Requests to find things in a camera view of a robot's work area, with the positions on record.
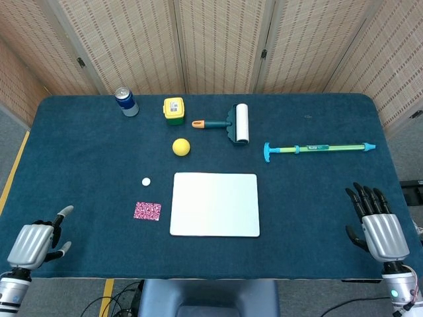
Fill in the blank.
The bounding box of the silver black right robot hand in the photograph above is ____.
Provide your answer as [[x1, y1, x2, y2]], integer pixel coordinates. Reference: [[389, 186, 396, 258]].
[[344, 182, 411, 264]]

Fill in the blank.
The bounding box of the woven bamboo screen panel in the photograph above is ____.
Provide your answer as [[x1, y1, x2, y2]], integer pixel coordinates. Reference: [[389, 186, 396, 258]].
[[49, 0, 184, 96], [174, 0, 275, 94], [0, 0, 50, 126], [325, 0, 423, 133], [254, 0, 377, 94]]

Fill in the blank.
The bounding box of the white rectangular board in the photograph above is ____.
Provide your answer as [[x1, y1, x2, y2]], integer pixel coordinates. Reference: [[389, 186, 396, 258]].
[[169, 172, 261, 238]]

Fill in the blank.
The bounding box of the yellow green lidded box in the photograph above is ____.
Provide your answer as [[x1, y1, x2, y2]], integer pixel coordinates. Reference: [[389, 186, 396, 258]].
[[163, 96, 186, 127]]

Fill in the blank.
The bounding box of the yellow foam ball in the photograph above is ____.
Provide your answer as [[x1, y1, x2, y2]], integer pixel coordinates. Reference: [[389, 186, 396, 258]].
[[172, 138, 192, 157]]

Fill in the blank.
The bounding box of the black box on floor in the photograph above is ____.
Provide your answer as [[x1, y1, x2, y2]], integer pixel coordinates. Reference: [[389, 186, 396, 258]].
[[399, 180, 423, 206]]

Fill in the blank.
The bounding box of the thin black floor cable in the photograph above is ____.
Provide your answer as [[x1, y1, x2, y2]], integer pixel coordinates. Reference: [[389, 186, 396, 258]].
[[325, 296, 397, 317]]

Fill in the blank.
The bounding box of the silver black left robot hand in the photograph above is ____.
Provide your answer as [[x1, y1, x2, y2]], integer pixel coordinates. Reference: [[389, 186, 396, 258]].
[[6, 205, 74, 271]]

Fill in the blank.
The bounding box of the green lint roller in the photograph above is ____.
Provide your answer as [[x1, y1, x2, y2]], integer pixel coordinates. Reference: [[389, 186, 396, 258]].
[[192, 103, 250, 147]]

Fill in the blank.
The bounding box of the black floor cable bundle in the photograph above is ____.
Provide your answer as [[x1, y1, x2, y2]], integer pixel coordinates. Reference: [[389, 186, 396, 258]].
[[81, 280, 146, 317]]

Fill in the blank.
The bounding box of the pink patterned packet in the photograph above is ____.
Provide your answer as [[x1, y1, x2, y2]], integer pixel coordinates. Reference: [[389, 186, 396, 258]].
[[133, 201, 163, 221]]

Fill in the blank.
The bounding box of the blue soda can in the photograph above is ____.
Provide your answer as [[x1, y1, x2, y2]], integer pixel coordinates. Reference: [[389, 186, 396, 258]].
[[114, 87, 140, 118]]

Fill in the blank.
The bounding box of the dark blue felt tablecloth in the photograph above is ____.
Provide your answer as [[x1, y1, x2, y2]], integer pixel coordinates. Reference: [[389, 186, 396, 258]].
[[0, 93, 423, 281]]

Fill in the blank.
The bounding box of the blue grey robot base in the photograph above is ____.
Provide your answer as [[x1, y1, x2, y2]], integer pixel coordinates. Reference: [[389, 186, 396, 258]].
[[137, 279, 281, 317]]

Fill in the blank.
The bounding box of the blue green toy water pump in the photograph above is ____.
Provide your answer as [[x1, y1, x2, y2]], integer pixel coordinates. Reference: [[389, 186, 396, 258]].
[[263, 141, 377, 164]]

